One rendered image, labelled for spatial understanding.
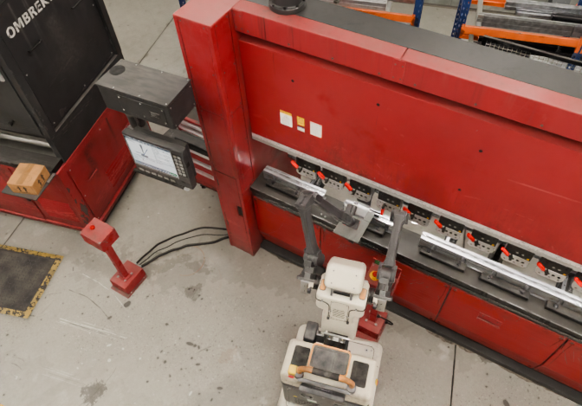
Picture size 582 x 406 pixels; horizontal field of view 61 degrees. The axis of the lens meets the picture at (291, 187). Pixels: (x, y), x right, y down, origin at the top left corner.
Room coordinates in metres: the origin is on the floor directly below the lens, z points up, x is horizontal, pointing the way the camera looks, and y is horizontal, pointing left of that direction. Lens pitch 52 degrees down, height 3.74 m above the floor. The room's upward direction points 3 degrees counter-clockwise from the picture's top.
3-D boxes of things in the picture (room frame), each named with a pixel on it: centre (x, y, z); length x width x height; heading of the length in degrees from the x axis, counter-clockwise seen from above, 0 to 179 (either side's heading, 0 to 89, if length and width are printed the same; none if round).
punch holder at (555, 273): (1.33, -1.47, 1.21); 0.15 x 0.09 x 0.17; 57
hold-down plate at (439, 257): (1.59, -0.96, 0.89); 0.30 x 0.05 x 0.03; 57
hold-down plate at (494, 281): (1.37, -1.30, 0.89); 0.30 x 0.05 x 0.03; 57
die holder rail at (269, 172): (2.27, -0.03, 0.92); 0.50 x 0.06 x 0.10; 57
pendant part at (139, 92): (2.26, 0.81, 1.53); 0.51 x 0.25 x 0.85; 62
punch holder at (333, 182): (2.09, -0.30, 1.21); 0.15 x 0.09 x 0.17; 57
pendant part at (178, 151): (2.16, 0.81, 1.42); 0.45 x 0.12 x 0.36; 62
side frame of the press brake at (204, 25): (2.64, 0.24, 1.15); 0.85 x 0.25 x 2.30; 147
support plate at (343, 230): (1.84, -0.41, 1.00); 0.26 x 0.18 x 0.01; 147
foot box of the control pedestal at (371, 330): (1.51, -0.55, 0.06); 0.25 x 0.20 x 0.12; 149
